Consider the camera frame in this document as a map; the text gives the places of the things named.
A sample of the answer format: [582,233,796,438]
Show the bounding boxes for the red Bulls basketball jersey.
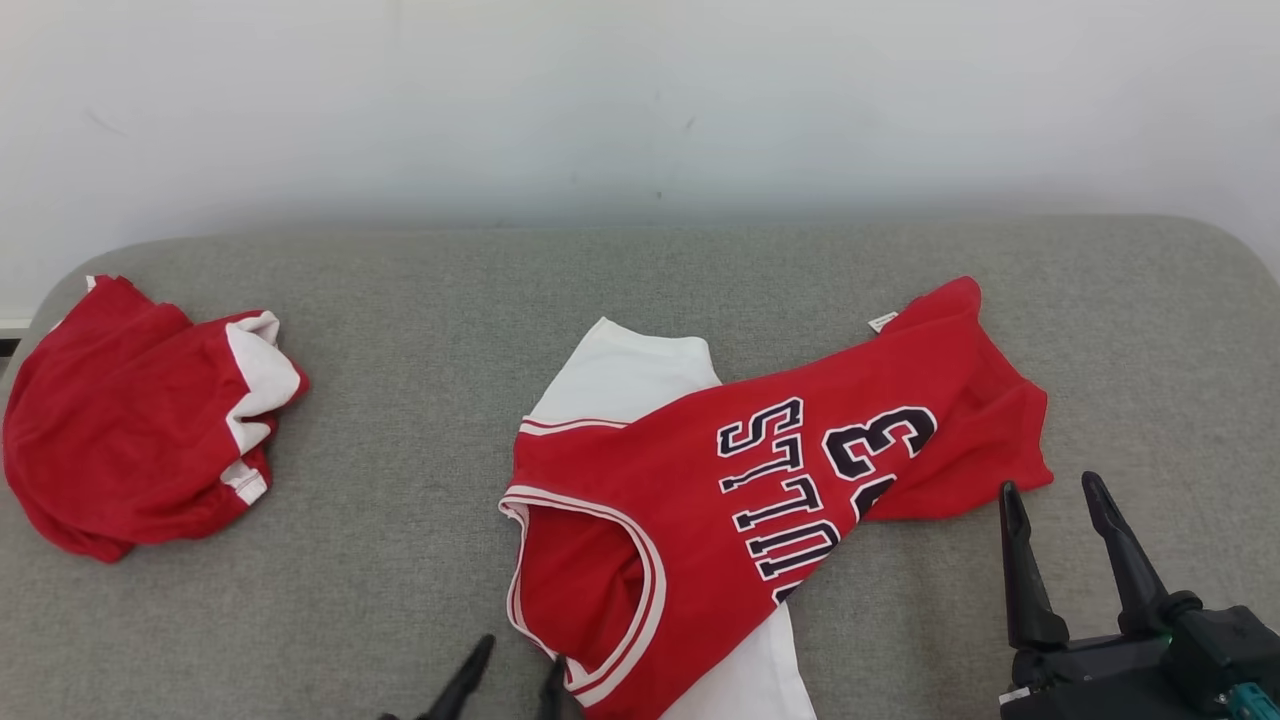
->
[498,276,1054,720]

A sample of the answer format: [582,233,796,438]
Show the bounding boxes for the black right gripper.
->
[1000,472,1226,720]

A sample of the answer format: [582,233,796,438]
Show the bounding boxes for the black cable with teal plug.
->
[1222,680,1280,720]

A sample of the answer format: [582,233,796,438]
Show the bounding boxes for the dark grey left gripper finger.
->
[420,634,497,720]
[537,656,567,720]

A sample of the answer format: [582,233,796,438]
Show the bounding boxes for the red white basketball shorts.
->
[2,275,309,564]

